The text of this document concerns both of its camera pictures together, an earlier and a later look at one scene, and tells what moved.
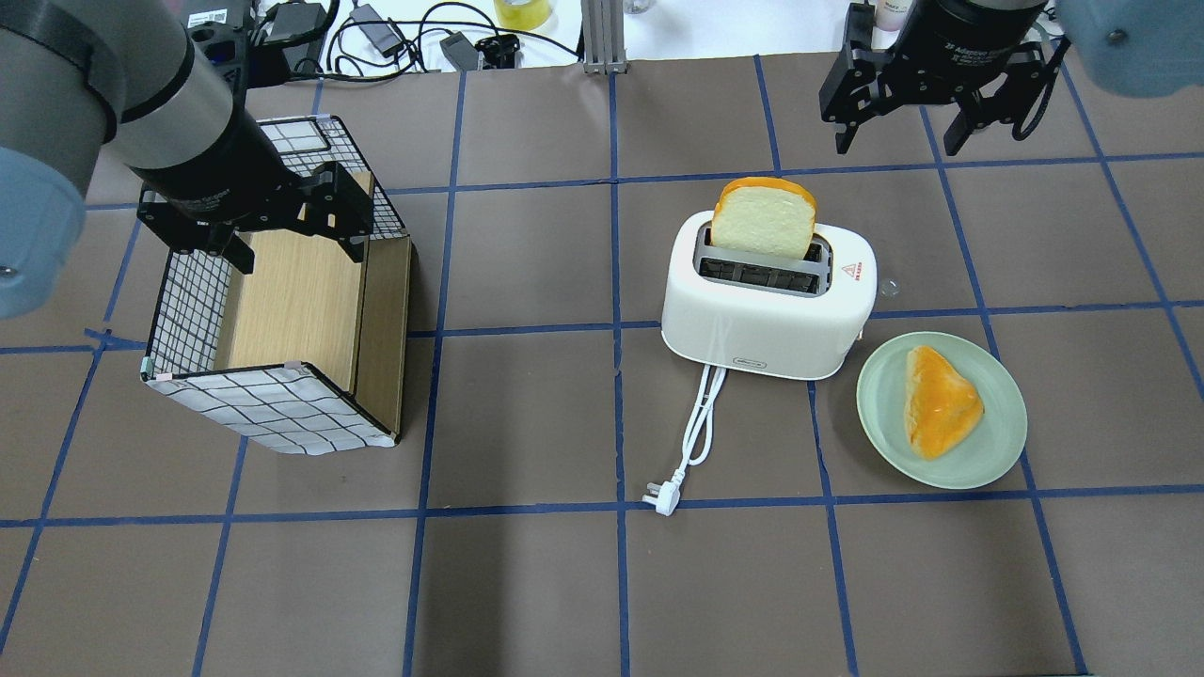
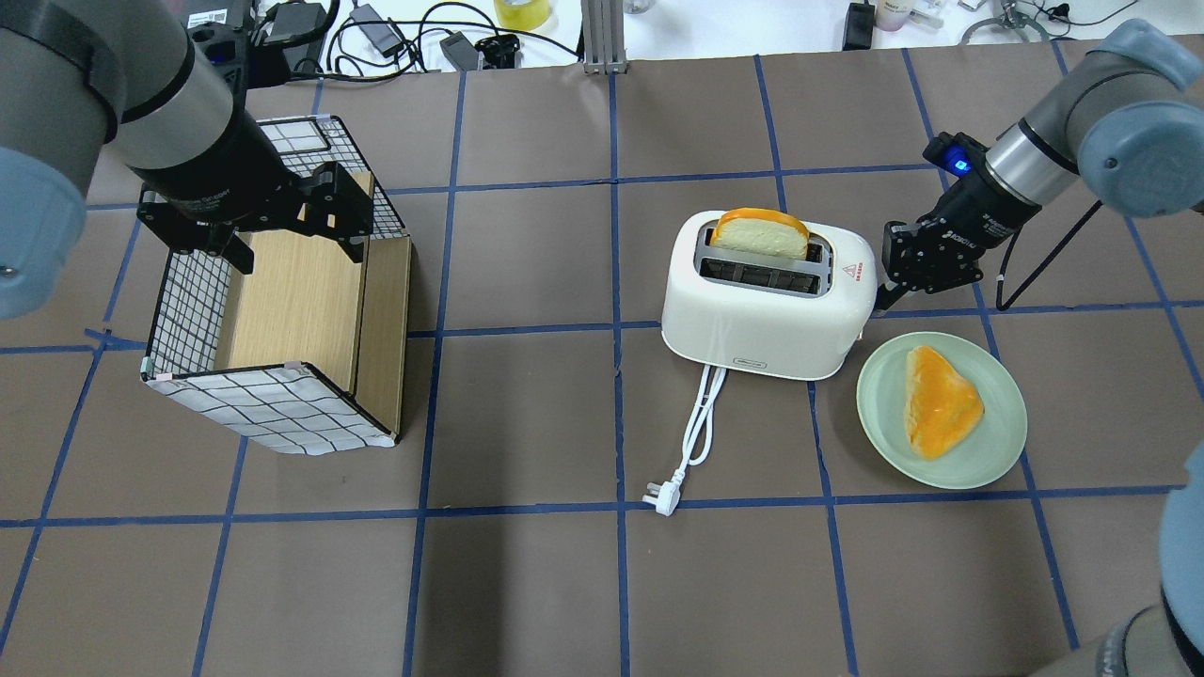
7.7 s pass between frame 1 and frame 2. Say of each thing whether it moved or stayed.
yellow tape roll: stayed
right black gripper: moved
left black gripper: stayed
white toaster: stayed
